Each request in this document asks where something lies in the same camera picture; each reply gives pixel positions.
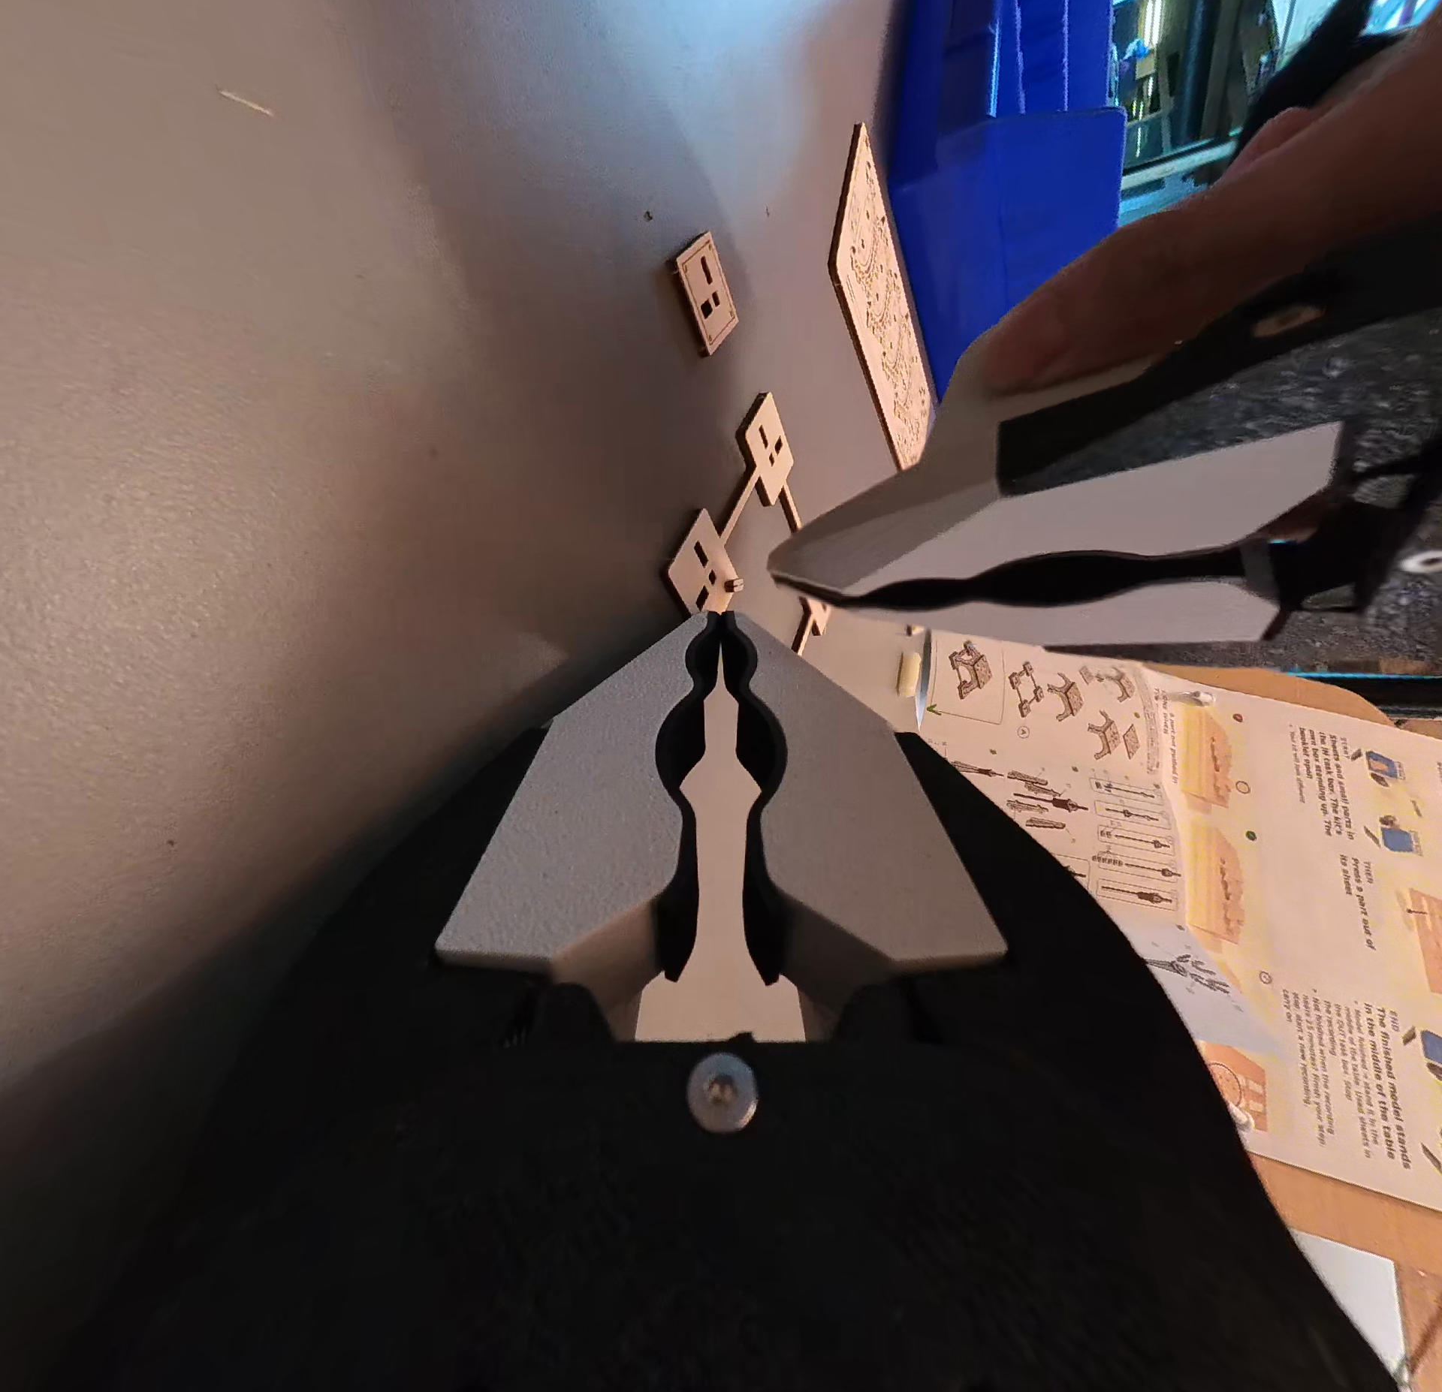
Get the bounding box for laser-cut wooden parts sheet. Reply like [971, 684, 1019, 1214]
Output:
[826, 122, 938, 472]

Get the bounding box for brown cardboard sheet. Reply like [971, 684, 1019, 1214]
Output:
[1160, 659, 1442, 1392]

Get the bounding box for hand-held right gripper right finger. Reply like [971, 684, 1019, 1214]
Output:
[722, 613, 1009, 1042]

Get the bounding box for person's left hand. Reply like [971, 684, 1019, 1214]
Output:
[977, 11, 1442, 396]

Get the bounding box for task sheet with photos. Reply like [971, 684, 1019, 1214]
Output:
[1148, 676, 1442, 1213]

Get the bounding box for plain square wooden tile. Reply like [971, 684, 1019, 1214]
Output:
[672, 232, 740, 357]

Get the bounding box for grey desk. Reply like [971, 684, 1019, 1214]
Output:
[0, 0, 936, 1078]

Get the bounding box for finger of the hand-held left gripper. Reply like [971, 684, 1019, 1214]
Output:
[792, 556, 1291, 652]
[765, 338, 1349, 609]

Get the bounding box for white paper sheet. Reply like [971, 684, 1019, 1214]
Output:
[1296, 1223, 1410, 1370]

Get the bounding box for blue plastic bin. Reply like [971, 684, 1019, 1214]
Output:
[883, 0, 1128, 391]

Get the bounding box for wooden frame of square parts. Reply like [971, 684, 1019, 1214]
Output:
[664, 392, 835, 656]

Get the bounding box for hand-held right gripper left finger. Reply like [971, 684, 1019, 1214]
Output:
[432, 613, 722, 1042]

